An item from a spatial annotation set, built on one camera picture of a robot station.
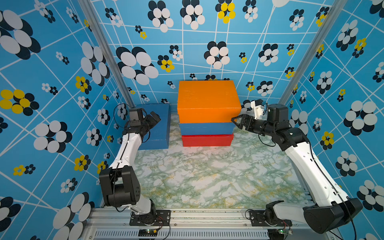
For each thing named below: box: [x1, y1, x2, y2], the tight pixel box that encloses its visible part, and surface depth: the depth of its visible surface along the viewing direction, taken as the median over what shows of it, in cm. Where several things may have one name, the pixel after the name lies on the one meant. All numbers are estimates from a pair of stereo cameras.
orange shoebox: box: [177, 80, 242, 124], surface depth 82 cm
